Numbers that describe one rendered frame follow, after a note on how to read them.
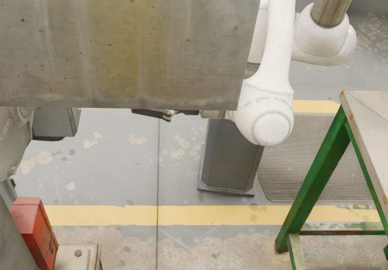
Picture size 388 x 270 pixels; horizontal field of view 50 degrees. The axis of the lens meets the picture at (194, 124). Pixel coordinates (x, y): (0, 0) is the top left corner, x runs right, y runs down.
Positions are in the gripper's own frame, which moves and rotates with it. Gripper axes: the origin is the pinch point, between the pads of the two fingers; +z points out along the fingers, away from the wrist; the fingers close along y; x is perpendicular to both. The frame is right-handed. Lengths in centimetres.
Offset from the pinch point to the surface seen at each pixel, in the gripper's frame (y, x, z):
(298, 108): 92, -98, -91
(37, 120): -8.0, 0.6, 16.4
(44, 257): -17, -52, 23
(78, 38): -42, 50, -4
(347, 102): 5, -5, -61
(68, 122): -8.0, 0.2, 9.6
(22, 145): -30.2, 19.6, 10.2
